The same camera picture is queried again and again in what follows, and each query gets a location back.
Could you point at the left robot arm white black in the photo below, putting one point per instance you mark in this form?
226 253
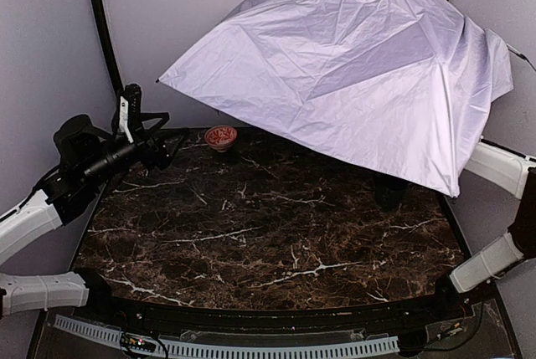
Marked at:
89 159

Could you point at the dark green mug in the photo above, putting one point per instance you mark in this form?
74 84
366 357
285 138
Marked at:
389 191

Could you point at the left black corner post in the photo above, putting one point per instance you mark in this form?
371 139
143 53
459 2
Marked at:
104 36

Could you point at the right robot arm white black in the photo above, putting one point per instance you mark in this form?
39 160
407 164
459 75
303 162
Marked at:
497 216

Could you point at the small circuit board with wires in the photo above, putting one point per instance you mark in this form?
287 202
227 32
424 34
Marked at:
139 347

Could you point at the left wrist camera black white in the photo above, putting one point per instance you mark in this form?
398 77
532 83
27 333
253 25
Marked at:
127 118

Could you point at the white slotted cable duct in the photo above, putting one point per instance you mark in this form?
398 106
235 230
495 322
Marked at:
204 344

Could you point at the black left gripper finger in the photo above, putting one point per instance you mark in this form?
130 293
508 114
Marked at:
158 120
171 142

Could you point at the lavender folding umbrella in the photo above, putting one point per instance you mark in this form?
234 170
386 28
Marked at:
402 87

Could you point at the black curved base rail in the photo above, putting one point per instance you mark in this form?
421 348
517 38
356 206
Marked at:
394 317

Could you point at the red patterned ceramic bowl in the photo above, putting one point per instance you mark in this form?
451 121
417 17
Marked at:
221 138

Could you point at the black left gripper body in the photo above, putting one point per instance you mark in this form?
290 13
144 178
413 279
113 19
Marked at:
142 141

